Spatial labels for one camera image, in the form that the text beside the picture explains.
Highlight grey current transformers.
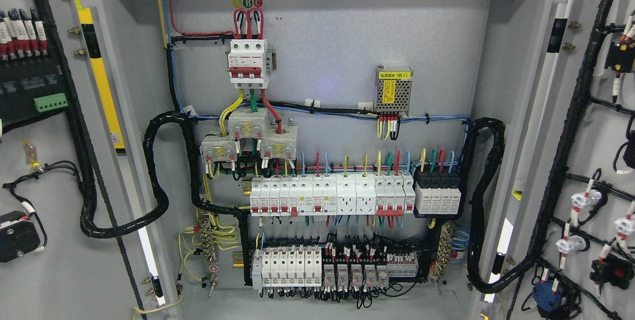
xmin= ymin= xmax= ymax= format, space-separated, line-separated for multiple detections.
xmin=200 ymin=107 xmax=299 ymax=168

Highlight grey electrical cabinet body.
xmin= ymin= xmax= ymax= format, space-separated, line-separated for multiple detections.
xmin=98 ymin=0 xmax=554 ymax=320

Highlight white breaker row upper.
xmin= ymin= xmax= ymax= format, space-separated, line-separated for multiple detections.
xmin=249 ymin=172 xmax=415 ymax=217

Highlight relay and breaker row lower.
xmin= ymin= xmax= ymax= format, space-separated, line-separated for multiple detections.
xmin=251 ymin=233 xmax=422 ymax=300

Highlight black right cable conduit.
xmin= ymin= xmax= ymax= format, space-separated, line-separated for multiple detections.
xmin=462 ymin=117 xmax=539 ymax=295

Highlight yellow terminal post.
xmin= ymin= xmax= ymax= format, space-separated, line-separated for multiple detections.
xmin=23 ymin=140 xmax=46 ymax=173

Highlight black digital power meter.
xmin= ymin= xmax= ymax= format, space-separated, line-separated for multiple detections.
xmin=0 ymin=51 xmax=72 ymax=134

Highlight grey cabinet door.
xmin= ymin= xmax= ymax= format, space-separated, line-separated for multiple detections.
xmin=467 ymin=0 xmax=634 ymax=320
xmin=0 ymin=0 xmax=184 ymax=320

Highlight metal mesh power supply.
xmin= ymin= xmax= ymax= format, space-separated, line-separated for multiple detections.
xmin=374 ymin=64 xmax=413 ymax=115

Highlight white red main breaker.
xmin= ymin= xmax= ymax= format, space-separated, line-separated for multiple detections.
xmin=227 ymin=39 xmax=271 ymax=89

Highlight black cable conduit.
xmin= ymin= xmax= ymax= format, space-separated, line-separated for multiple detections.
xmin=462 ymin=117 xmax=539 ymax=295
xmin=79 ymin=111 xmax=251 ymax=239

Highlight black left cable conduit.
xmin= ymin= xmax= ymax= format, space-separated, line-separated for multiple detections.
xmin=79 ymin=111 xmax=251 ymax=239

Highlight black surge protector block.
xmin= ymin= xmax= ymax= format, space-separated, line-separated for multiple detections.
xmin=414 ymin=169 xmax=463 ymax=220

